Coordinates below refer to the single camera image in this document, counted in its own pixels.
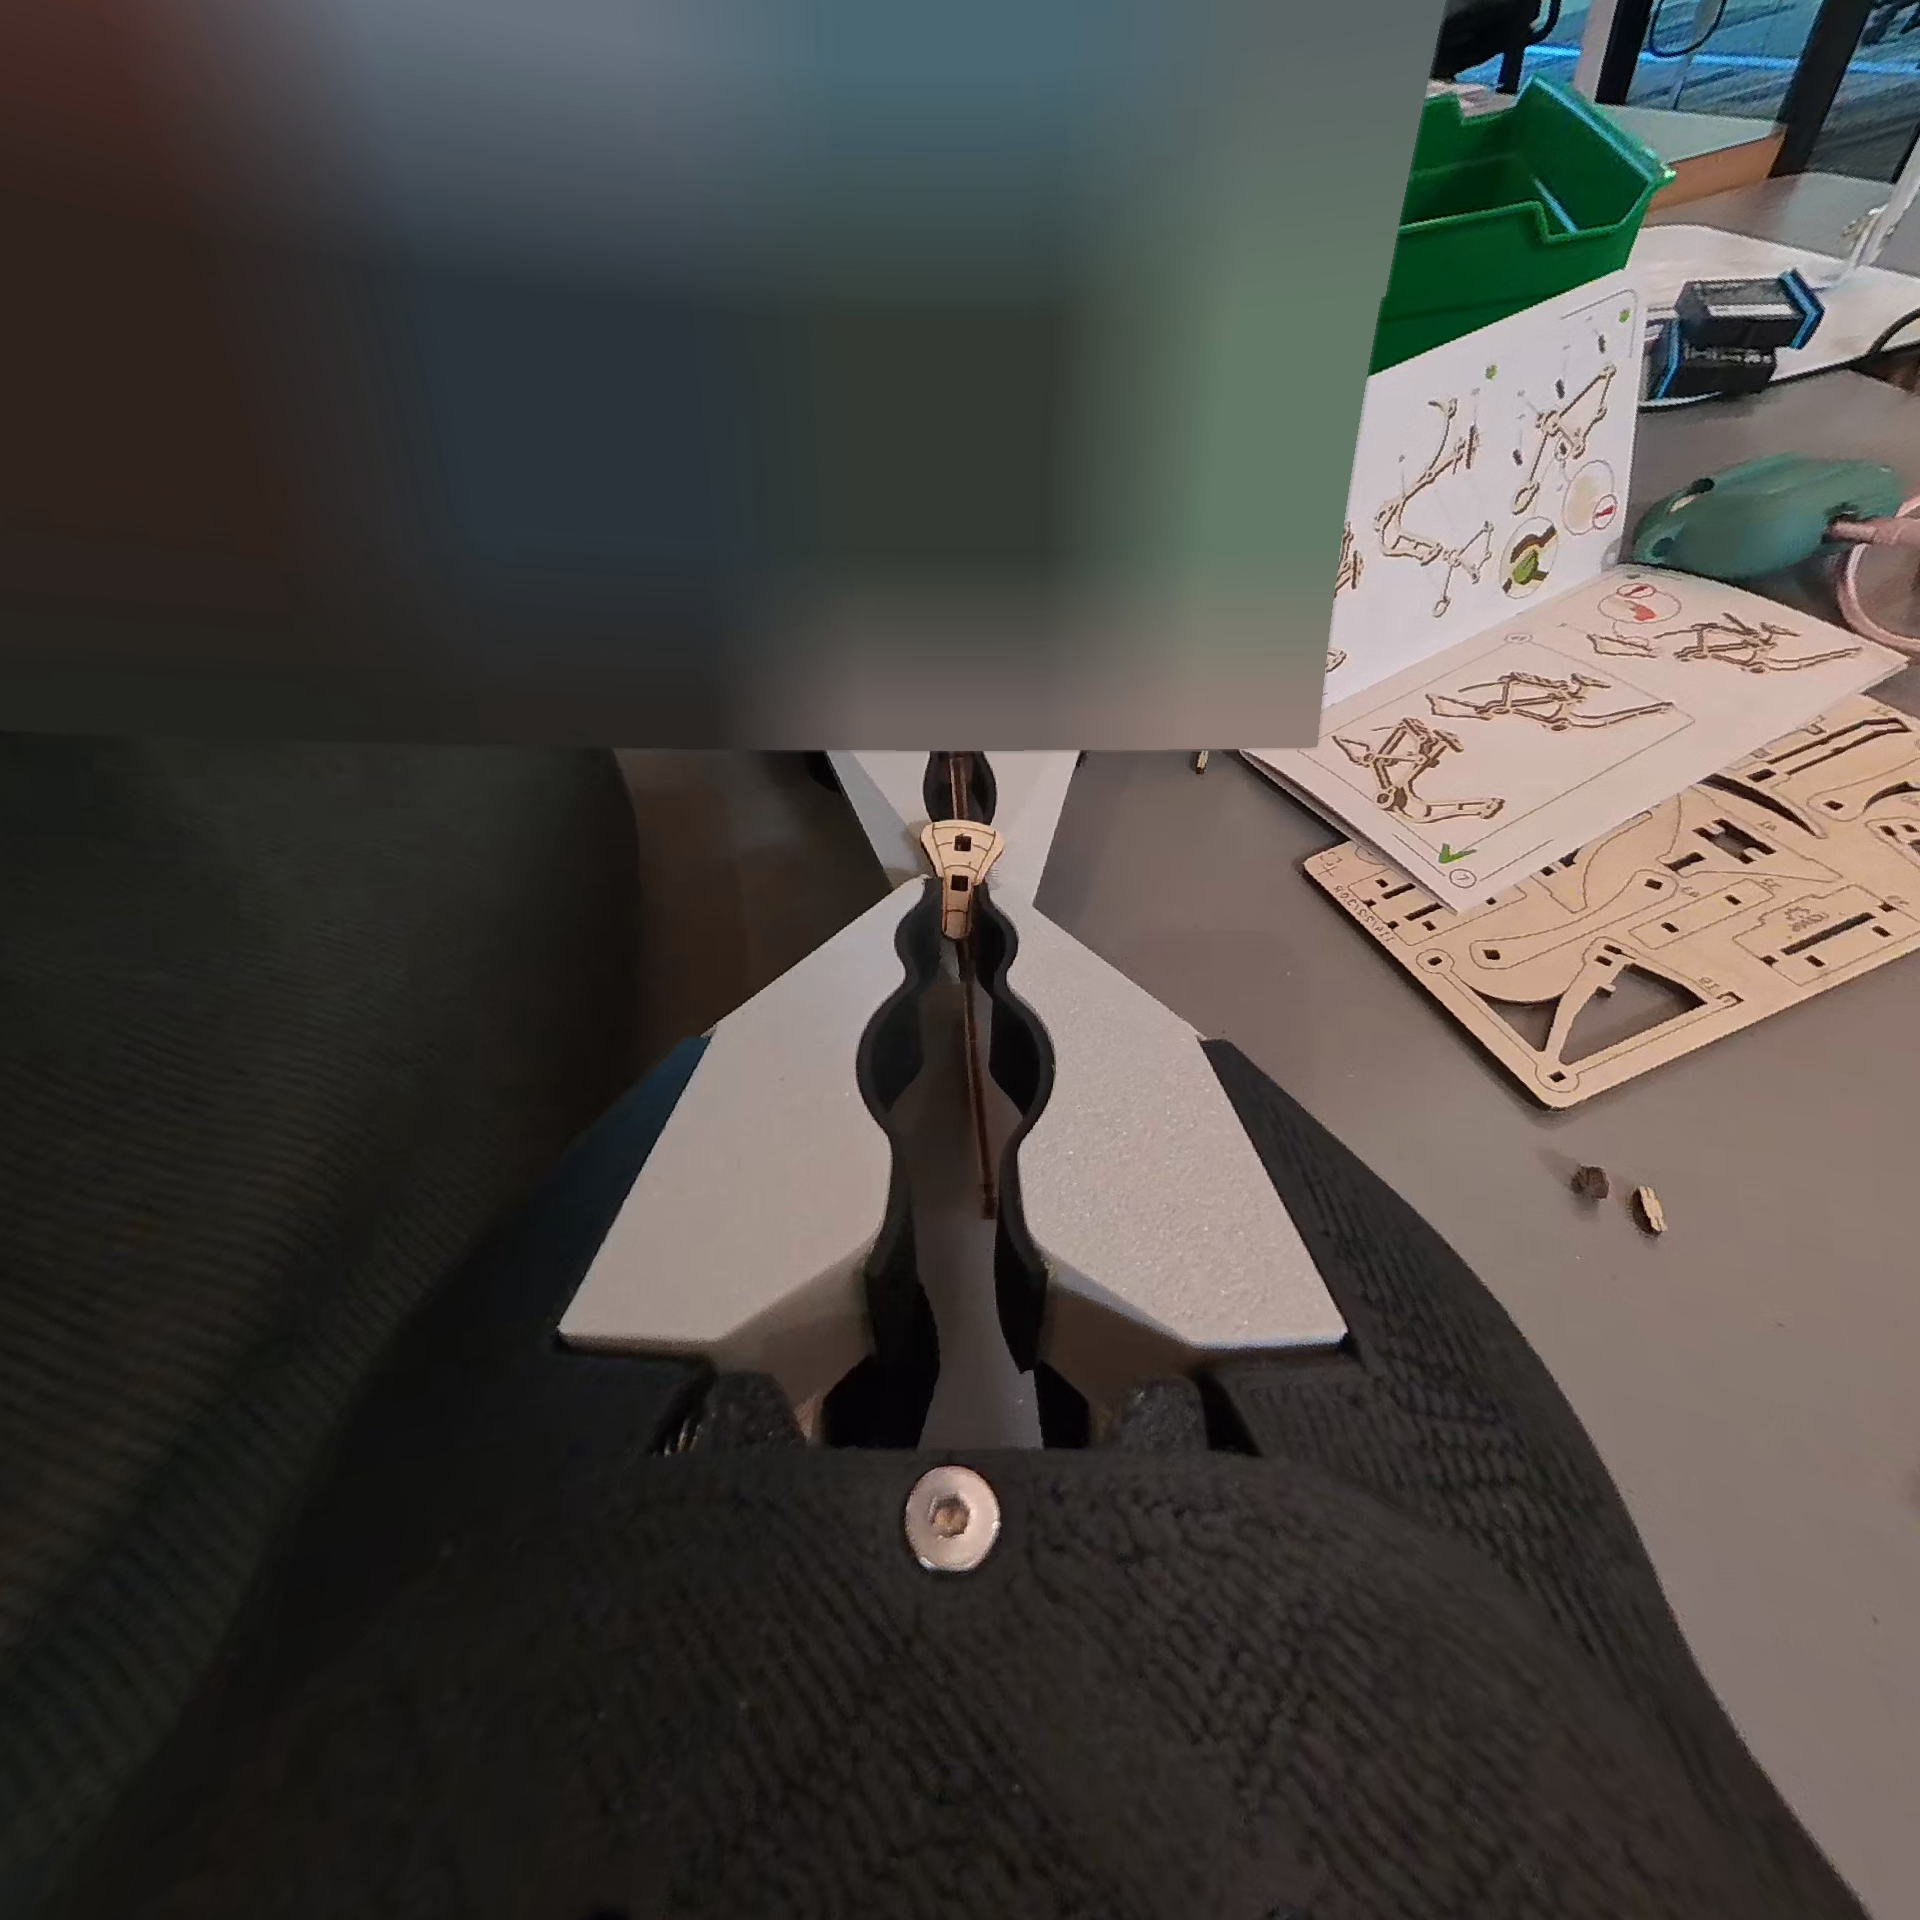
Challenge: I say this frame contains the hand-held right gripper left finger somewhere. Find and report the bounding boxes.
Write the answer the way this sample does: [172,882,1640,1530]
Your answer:
[555,876,957,1442]

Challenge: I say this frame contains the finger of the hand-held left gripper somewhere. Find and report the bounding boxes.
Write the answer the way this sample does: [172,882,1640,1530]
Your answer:
[982,746,1084,915]
[830,746,936,892]

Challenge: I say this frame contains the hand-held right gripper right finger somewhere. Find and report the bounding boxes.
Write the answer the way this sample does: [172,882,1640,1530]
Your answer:
[968,898,1348,1379]

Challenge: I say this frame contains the small wooden saddle part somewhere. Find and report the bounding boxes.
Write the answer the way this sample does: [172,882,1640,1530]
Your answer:
[916,816,1007,944]

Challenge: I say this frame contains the thin wooden model piece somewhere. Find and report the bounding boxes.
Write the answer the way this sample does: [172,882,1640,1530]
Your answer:
[943,750,1002,1220]

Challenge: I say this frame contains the laser-cut wooden parts sheet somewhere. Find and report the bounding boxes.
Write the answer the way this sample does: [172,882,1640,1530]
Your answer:
[1302,780,1920,1111]
[1710,696,1920,844]

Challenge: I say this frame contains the person's dark sweater torso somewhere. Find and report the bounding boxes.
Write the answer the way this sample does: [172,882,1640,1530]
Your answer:
[0,736,709,1920]

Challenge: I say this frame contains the white instruction booklet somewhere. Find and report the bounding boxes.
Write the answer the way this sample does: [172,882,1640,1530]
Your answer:
[1243,268,1909,915]

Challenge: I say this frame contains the green plastic bin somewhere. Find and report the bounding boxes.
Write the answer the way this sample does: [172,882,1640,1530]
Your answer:
[1369,75,1677,376]

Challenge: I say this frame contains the teal rounded device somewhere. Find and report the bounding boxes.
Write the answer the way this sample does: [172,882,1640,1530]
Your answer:
[1632,454,1909,574]

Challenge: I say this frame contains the black and blue device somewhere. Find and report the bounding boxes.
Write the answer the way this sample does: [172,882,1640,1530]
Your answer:
[1641,272,1828,403]

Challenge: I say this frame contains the black table leg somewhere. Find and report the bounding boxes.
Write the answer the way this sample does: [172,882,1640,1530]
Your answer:
[1778,0,1866,177]

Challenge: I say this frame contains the pink cable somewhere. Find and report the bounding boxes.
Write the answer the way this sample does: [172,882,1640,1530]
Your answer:
[1826,500,1920,650]

